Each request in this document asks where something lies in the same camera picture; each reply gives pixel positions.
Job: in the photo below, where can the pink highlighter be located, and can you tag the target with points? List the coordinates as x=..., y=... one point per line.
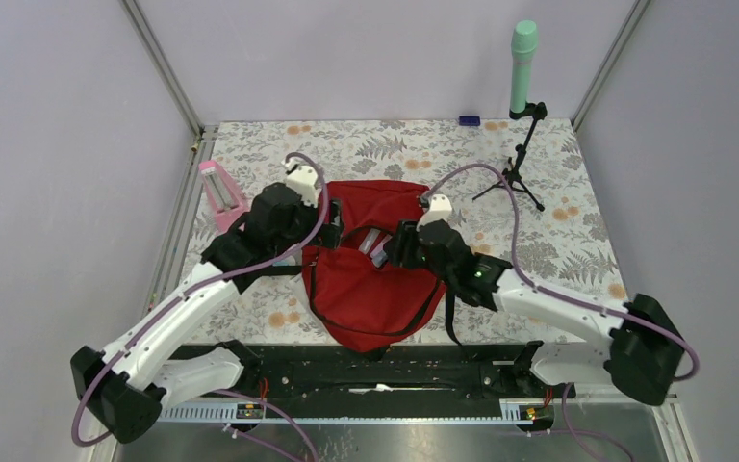
x=374, y=242

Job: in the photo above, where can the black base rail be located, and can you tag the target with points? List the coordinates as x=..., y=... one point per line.
x=432, y=382

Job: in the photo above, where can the small blue box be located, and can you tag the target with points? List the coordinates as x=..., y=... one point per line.
x=469, y=120

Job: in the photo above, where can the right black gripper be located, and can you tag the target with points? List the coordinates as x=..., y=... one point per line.
x=407, y=240

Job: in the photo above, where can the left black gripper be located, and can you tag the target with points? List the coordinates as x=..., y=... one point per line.
x=328, y=235

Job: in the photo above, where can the green microphone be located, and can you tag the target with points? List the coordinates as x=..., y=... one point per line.
x=524, y=44

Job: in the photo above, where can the black tripod mic stand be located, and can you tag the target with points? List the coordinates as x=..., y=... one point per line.
x=512, y=175

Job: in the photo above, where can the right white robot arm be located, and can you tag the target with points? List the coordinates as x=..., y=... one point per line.
x=632, y=345

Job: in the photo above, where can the pink metronome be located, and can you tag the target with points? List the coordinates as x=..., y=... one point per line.
x=224, y=194

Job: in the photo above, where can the red backpack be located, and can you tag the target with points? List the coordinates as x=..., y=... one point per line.
x=366, y=307

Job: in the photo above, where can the blue highlighter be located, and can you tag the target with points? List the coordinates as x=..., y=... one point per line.
x=379, y=257

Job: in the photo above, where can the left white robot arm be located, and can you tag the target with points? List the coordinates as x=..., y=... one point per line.
x=124, y=386

